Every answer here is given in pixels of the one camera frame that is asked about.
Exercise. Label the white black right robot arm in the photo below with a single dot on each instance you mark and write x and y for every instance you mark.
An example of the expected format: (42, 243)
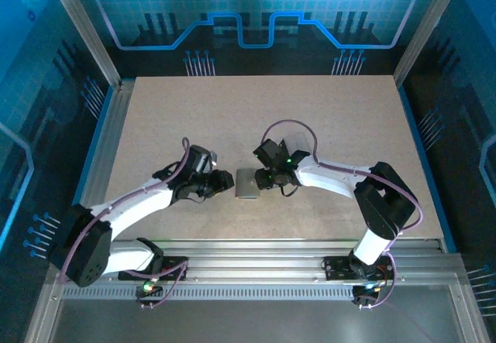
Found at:
(329, 180)

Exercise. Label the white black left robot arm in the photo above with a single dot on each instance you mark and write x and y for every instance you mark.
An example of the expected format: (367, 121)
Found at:
(131, 207)

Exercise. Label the left connector board with LED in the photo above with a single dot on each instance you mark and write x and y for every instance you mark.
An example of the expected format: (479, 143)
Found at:
(147, 288)

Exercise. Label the connector board with led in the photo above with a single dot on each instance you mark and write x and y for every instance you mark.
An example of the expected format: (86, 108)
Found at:
(147, 288)
(368, 289)

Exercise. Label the right connector board with LED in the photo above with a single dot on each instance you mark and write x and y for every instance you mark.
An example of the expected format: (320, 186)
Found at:
(368, 289)

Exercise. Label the grey metal panel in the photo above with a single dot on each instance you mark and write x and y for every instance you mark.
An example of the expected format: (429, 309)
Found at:
(252, 323)

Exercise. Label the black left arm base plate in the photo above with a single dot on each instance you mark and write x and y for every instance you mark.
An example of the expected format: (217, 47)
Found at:
(176, 261)

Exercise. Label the aluminium mounting rail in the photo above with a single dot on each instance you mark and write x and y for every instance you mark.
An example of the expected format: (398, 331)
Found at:
(252, 258)

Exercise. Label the aluminium side rail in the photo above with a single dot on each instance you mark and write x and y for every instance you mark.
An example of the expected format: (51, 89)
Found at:
(108, 145)

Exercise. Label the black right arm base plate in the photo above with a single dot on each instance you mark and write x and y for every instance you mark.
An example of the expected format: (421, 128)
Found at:
(335, 267)

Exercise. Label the aluminium frame post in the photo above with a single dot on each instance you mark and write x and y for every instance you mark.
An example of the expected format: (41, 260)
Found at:
(426, 29)
(85, 33)

